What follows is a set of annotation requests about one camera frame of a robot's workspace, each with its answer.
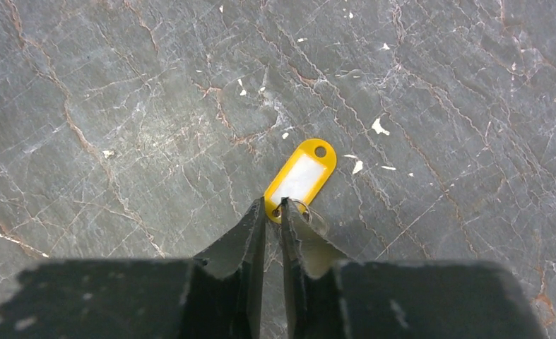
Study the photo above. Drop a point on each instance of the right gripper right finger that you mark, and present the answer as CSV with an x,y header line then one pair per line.
x,y
329,295

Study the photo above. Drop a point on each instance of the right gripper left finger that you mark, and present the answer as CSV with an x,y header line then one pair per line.
x,y
216,293

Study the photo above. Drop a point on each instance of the yellow capped key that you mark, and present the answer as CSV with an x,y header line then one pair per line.
x,y
300,179

